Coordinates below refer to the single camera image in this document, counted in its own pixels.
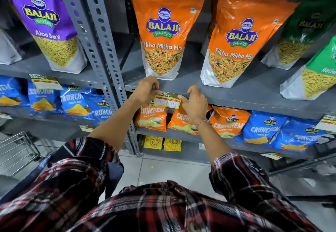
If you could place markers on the person's left hand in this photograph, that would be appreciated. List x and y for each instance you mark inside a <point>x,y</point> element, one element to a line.
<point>144,90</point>

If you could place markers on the white and yellow price tag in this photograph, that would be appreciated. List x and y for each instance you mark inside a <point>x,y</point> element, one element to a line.
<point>168,102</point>
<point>271,156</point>
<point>4,115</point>
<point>46,82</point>
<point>326,123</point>
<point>87,128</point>

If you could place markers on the person's right thumb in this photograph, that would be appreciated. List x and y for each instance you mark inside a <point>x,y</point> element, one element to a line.
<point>182,98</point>

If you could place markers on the purple snack bag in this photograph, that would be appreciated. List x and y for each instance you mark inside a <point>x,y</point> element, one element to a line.
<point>47,21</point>

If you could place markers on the dark blue bag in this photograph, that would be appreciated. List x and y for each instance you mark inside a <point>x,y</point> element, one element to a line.
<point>114,179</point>

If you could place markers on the grey metal shelf rack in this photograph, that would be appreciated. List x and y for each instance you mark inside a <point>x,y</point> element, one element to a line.
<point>34,67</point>
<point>262,90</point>

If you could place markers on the person's right hand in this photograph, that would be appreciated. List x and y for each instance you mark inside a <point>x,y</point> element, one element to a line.
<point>195,107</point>

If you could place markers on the green snack bag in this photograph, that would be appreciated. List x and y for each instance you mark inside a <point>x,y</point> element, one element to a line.
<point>301,32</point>
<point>315,77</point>

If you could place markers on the orange chips packet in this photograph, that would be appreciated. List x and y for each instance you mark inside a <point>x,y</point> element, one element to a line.
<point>181,121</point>
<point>228,123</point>
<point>152,117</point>

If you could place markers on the person's left forearm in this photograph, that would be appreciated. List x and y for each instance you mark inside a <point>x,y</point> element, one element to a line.
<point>118,124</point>

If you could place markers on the blue chips packet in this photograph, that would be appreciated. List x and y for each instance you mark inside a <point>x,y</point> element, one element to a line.
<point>296,137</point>
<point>101,108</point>
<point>42,100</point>
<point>9,94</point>
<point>262,130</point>
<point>74,103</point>

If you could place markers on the person's right forearm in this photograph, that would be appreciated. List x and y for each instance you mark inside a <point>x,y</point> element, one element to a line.
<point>214,142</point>

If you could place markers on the person's left thumb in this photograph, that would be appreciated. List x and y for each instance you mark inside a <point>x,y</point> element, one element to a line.
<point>156,92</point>

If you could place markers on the yellow patterned packet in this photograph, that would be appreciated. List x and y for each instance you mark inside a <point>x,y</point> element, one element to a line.
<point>152,142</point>
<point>172,145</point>

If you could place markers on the white snack bag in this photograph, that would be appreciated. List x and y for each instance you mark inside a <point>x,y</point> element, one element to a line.
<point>7,49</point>

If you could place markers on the red plaid shirt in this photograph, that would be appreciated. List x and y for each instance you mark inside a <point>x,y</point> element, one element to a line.
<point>157,203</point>

